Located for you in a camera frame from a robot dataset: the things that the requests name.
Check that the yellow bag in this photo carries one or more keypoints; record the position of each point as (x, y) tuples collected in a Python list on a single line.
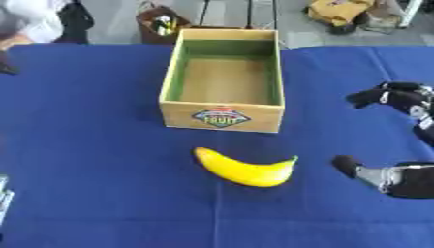
[(338, 11)]

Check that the tan cardboard box green inside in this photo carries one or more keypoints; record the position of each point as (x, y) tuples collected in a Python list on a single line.
[(226, 84)]

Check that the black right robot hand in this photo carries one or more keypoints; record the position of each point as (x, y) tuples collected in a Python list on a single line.
[(407, 97)]

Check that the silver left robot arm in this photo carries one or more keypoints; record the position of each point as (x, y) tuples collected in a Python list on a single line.
[(3, 197)]

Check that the person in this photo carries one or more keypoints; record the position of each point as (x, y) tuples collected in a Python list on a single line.
[(28, 22)]

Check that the black tripod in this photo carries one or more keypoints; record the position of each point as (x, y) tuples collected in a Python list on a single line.
[(237, 13)]

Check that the yellow toy banana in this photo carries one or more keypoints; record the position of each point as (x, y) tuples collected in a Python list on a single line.
[(248, 171)]

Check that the brown bag with bottles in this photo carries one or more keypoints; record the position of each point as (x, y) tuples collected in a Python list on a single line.
[(161, 24)]

